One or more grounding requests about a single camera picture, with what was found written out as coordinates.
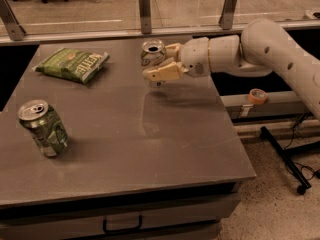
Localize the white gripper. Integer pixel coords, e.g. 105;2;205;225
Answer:
143;37;211;82

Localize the white 7up soda can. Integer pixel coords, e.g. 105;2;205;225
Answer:
141;38;166;87

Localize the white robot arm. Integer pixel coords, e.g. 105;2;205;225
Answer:
141;19;320;119

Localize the green soda can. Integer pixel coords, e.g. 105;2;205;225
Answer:
17;99;68;158

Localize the orange tape roll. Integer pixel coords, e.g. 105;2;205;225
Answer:
248;88;268;105

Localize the green Kettle chips bag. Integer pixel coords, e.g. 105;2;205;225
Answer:
32;48;110;84

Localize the black wheeled stand base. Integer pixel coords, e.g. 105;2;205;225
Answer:
260;126;320;195

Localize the grey table drawer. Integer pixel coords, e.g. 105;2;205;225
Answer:
0;193;240;240

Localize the right metal bracket post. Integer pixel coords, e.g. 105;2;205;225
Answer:
219;0;238;30

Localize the metal bracket post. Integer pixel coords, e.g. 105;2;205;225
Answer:
219;0;238;30
138;0;152;34
0;0;26;41

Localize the middle metal bracket post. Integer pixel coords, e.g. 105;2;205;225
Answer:
138;0;152;34

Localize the grey metal rail ledge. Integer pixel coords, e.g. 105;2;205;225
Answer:
221;91;308;119

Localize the black cable on floor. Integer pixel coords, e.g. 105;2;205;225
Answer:
283;112;320;182

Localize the left metal bracket post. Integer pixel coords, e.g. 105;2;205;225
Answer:
0;0;26;41

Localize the black drawer handle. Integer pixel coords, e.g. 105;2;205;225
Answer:
102;215;143;235

